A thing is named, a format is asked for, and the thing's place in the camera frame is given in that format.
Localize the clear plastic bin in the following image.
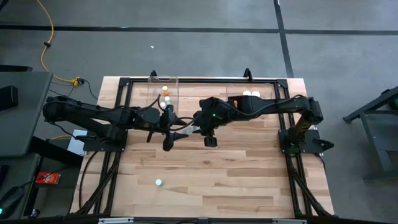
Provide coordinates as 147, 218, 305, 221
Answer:
226, 82, 277, 114
146, 75, 180, 115

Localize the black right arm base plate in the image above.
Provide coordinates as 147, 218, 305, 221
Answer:
279, 129, 335, 154

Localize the black metal stand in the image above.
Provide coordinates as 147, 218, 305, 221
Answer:
343, 85, 398, 182

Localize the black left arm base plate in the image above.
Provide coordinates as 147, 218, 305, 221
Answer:
82, 129, 128, 152

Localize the red small box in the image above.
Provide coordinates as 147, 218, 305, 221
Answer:
35, 172, 62, 186

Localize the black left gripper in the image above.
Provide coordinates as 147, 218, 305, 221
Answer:
158, 104, 190, 152

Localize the yellow extension cable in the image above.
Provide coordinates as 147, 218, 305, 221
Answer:
36, 0, 82, 86

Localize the black box on desk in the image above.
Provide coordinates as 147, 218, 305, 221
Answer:
0, 85, 19, 111

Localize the black aluminium table frame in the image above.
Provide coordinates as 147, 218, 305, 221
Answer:
70, 67, 333, 220

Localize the silver aluminium bracket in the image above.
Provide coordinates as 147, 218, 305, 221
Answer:
272, 218, 308, 224
98, 217, 134, 224

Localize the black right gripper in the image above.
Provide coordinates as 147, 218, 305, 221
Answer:
192, 96, 233, 148

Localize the grey desk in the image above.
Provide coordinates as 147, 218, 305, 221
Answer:
0, 70, 53, 158

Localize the black computer mouse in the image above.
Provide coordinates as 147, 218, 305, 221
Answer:
0, 186, 25, 216

